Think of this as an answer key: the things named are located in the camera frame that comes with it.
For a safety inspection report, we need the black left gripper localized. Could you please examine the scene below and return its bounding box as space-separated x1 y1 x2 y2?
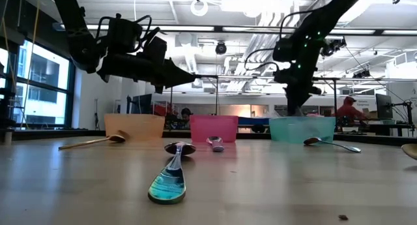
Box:
97 35 197 94

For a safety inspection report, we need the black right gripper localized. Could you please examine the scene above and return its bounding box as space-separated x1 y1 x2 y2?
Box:
274 63 323 117

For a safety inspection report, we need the spoon with blue teardrop handle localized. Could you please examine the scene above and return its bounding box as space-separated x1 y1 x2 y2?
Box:
148 142 197 205

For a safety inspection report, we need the teal translucent plastic bin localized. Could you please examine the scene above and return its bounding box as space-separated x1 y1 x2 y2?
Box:
268 116 336 144

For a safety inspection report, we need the person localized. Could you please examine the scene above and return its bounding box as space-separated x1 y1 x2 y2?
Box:
336 96 369 121
180 107 194 123

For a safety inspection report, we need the black computer monitor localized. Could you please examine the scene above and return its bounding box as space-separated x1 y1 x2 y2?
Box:
375 93 394 120
130 93 153 115

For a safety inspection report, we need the blue background tub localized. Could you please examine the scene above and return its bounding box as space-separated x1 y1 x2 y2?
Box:
238 117 270 127

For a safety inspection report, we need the black table edge rim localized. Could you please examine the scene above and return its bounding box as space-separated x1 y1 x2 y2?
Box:
12 128 417 147

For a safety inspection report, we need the pink translucent plastic bin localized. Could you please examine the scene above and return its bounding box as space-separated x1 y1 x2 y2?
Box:
190 115 239 143

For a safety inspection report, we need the plain silver spoon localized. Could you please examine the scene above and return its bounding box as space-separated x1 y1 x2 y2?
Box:
303 136 362 153

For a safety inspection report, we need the orange translucent plastic bin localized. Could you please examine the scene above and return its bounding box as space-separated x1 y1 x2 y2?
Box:
104 113 165 142

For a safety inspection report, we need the large window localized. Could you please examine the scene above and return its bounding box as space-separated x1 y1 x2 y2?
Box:
0 38 76 128

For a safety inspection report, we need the black equipment stand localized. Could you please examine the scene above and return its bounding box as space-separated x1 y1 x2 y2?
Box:
0 87 20 146

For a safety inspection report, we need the black metal station frame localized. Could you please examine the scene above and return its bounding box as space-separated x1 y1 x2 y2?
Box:
312 76 340 118
169 74 220 117

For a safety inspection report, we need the ceiling light rail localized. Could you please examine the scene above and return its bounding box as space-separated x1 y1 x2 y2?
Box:
60 22 417 37

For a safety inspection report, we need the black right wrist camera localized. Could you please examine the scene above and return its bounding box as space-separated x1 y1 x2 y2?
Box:
272 38 296 63

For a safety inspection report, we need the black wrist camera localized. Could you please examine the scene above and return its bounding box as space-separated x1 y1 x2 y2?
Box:
272 38 296 63
106 14 144 55

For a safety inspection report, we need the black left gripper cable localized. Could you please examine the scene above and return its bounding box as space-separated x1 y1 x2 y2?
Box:
96 12 170 53

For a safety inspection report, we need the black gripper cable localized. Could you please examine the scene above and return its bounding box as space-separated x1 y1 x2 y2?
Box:
96 12 170 53
244 9 315 72

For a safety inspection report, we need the white ceiling ring light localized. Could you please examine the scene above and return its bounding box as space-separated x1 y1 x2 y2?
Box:
190 0 209 17

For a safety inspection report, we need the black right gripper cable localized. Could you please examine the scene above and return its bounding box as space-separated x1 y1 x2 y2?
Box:
244 9 315 72

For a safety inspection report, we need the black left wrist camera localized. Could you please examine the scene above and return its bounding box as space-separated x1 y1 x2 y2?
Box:
106 14 144 55

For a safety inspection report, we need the small spoon pinkish handle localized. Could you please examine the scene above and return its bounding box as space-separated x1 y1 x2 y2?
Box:
206 136 225 153

